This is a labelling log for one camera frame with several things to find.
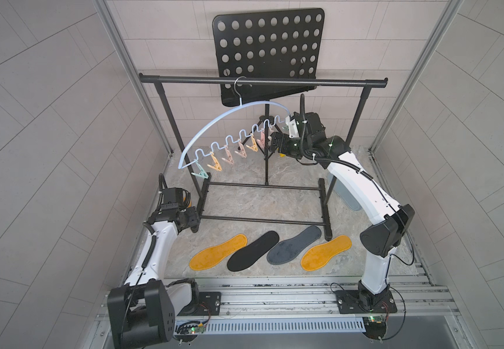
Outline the right circuit board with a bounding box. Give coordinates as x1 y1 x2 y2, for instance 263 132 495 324
362 316 387 341

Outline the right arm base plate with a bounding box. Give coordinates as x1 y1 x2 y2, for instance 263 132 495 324
333 289 397 314

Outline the left circuit board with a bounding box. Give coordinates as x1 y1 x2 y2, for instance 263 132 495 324
173 321 207 343

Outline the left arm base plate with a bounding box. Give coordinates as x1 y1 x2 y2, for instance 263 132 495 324
179 292 221 316

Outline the light blue clip hanger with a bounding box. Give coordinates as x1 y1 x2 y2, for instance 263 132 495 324
178 76 291 170

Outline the yellow clothes peg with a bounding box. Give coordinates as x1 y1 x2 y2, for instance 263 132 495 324
208 153 223 172

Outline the green clothes peg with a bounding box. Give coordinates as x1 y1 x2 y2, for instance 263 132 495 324
192 163 209 180

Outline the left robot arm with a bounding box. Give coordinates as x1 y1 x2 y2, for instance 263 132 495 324
107 174 200 348

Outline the circuit board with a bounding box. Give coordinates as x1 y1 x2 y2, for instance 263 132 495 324
173 321 207 343
362 316 387 341

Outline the yellow insole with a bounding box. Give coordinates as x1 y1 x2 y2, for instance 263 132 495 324
189 234 247 270

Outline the grey dark-edged insole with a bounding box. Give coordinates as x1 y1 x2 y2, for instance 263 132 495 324
266 226 322 266

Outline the grey yellow-edged insole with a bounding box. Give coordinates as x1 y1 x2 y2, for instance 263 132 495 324
301 236 352 271

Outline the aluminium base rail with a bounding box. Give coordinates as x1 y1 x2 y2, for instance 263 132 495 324
176 276 463 334

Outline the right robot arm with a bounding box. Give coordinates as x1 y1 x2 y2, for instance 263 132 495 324
271 95 415 296

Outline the white dotted insole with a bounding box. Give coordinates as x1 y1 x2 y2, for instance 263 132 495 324
333 180 362 212

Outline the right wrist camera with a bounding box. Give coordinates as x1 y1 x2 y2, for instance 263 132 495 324
285 112 308 139

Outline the white black insole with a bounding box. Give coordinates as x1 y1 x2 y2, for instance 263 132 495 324
227 231 279 272

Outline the black music stand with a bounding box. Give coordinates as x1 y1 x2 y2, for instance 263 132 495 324
211 7 325 186

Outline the black clothes rack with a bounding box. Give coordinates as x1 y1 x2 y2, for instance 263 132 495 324
138 73 389 241

